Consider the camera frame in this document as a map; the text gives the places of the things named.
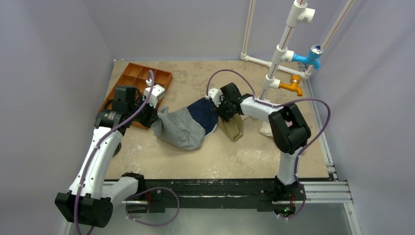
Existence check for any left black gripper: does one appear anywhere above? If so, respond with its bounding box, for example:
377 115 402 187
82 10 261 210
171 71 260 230
128 95 159 128

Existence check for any navy blue underwear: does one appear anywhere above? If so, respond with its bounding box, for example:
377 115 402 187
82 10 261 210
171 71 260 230
187 97 218 136

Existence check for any grey striped underwear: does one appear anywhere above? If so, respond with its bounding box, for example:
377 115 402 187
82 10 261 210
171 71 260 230
151 106 206 151

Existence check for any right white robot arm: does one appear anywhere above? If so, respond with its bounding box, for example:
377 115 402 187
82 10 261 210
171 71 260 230
207 83 311 199

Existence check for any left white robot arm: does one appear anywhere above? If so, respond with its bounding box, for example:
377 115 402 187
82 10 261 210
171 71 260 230
55 85 165 228

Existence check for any olive green underwear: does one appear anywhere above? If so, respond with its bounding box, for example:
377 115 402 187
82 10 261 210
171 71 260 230
218 114 244 141

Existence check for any orange compartment tray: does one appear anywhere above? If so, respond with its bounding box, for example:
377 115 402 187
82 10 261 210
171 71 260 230
94 63 172 133

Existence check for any orange plastic faucet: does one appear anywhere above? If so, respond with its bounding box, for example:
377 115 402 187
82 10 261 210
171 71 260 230
278 74 303 96

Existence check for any blue plastic faucet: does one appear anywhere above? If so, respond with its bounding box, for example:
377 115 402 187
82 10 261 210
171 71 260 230
291 45 323 70

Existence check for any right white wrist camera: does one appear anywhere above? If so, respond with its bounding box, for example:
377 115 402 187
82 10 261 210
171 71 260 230
205 88 222 106

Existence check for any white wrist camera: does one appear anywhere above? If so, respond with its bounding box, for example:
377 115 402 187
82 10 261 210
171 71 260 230
205 88 222 106
144 84 166 109

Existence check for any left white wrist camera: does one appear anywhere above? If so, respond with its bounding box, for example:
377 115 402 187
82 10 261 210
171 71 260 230
144 84 166 109

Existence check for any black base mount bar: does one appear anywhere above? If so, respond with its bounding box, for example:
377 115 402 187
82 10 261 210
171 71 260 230
115 177 307 215

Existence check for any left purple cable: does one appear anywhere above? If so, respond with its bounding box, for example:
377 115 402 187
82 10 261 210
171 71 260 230
73 70 180 235

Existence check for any purple cable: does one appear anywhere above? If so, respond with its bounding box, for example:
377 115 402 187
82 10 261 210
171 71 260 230
206 69 332 221
73 70 180 235

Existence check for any white PVC pipe frame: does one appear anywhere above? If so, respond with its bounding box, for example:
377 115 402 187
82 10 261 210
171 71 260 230
240 0 354 100

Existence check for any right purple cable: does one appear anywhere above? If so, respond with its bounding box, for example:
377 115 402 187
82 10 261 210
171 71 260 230
206 69 332 221

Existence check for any aluminium rail frame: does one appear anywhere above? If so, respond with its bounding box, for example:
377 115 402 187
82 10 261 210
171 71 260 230
66 155 354 205

